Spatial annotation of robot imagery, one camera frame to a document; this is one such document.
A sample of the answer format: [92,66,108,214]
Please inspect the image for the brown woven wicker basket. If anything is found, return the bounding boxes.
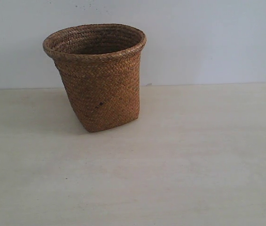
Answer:
[42,24,147,132]

